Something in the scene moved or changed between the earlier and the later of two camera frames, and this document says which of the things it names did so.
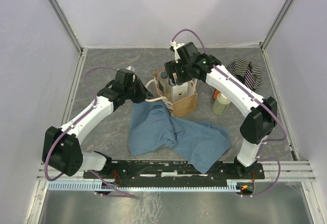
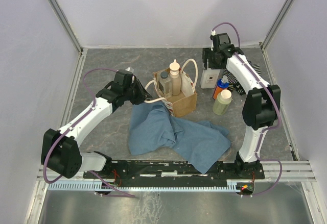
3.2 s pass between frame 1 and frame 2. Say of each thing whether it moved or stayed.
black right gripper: moved
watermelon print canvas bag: stayed
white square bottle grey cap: moved
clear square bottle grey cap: stayed
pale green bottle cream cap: stayed
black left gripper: stayed
